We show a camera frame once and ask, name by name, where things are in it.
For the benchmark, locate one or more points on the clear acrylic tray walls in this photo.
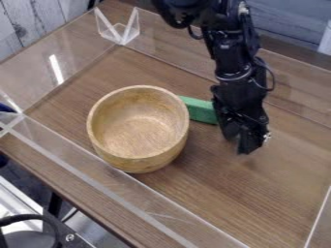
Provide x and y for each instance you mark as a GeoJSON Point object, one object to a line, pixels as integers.
{"type": "Point", "coordinates": [215, 199]}

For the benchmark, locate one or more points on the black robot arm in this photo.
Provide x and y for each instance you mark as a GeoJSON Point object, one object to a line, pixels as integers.
{"type": "Point", "coordinates": [245, 76]}

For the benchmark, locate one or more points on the blue object at left edge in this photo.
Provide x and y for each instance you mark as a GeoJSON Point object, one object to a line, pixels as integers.
{"type": "Point", "coordinates": [7, 108]}

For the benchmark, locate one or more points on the green rectangular block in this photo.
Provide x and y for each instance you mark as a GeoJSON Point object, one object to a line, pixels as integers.
{"type": "Point", "coordinates": [201, 110]}

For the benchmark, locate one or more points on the black metal table bracket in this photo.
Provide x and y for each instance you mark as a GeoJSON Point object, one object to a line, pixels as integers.
{"type": "Point", "coordinates": [58, 210]}

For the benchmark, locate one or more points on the brown wooden bowl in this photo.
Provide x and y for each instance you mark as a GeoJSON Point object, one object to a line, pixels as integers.
{"type": "Point", "coordinates": [138, 128]}

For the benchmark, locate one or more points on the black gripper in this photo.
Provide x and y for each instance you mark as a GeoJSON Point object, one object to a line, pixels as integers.
{"type": "Point", "coordinates": [238, 103]}

